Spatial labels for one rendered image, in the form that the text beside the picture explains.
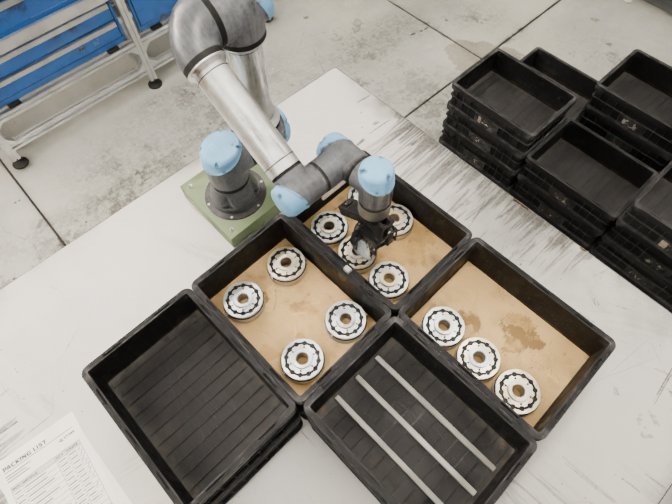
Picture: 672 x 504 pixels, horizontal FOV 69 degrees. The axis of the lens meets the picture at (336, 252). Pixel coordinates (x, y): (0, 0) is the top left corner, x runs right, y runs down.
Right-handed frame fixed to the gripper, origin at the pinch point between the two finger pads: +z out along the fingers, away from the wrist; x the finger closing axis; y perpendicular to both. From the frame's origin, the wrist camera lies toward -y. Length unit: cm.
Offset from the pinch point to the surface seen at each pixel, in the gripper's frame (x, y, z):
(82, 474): -89, -2, 15
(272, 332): -33.3, 3.0, 1.9
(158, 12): 27, -194, 48
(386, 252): 3.8, 4.3, 2.0
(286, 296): -24.8, -2.6, 1.9
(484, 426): -9, 52, 2
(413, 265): 6.6, 11.9, 2.0
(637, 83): 154, -1, 37
